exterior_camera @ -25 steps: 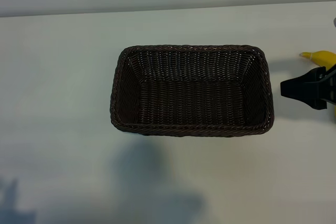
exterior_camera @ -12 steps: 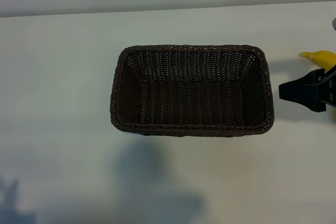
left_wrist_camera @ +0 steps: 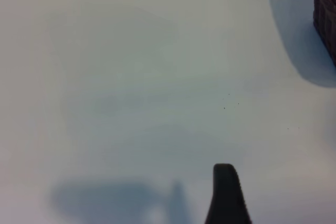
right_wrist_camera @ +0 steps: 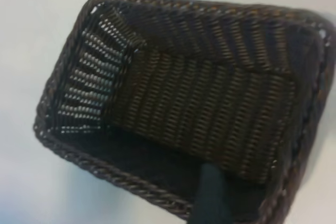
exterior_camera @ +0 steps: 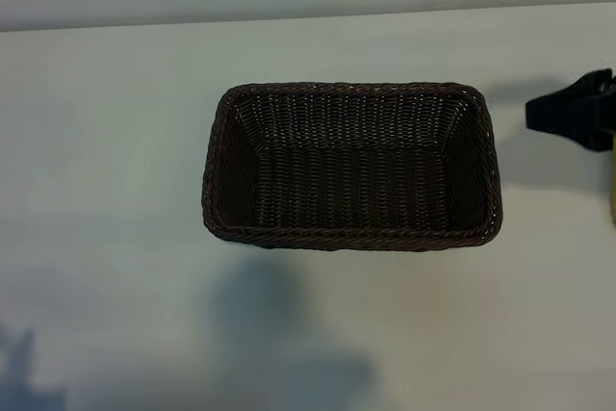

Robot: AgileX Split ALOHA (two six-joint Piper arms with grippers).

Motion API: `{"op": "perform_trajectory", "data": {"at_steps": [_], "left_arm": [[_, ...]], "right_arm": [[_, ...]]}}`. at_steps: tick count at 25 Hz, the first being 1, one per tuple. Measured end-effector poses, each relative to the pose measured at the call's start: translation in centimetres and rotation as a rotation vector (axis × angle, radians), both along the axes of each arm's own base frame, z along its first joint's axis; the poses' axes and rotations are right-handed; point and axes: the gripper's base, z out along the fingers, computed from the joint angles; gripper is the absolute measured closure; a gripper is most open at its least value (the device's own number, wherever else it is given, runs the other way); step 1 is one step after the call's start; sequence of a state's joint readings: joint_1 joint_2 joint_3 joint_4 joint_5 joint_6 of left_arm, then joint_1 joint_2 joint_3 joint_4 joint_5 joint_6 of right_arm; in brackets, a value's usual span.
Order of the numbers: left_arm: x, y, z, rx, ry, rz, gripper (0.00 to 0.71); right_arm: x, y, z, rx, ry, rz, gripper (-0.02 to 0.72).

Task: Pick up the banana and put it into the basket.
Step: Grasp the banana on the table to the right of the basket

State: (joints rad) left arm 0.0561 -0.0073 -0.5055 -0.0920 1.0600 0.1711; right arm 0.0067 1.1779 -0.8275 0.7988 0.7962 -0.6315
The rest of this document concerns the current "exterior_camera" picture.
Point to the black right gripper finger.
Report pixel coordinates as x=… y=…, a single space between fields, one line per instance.
x=572 y=127
x=572 y=98

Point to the yellow banana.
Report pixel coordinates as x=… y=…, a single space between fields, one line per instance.
x=612 y=180

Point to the dark brown wicker basket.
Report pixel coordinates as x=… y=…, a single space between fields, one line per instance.
x=351 y=175

